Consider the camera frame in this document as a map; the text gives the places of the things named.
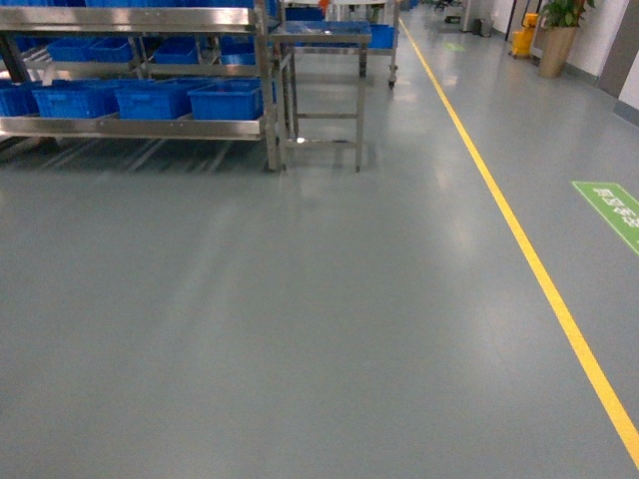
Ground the tan planter with plant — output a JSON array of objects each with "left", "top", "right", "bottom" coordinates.
[{"left": 538, "top": 0, "right": 595, "bottom": 79}]

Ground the blue bin with red bags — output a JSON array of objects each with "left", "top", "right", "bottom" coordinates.
[{"left": 188, "top": 79, "right": 265, "bottom": 121}]

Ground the stainless steel shelf rack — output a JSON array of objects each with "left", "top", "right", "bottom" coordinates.
[{"left": 1, "top": 1, "right": 283, "bottom": 172}]

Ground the grey trash can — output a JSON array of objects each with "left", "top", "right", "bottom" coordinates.
[{"left": 478, "top": 17, "right": 494, "bottom": 38}]

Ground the small stainless steel table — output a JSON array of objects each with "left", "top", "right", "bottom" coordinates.
[{"left": 269, "top": 20, "right": 371, "bottom": 171}]

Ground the yellow mop bucket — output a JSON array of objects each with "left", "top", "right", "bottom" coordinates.
[{"left": 509, "top": 13, "right": 539, "bottom": 58}]

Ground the blue plastic bin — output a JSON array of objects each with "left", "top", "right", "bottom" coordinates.
[
  {"left": 114, "top": 79, "right": 211, "bottom": 120},
  {"left": 32, "top": 79, "right": 142, "bottom": 119}
]

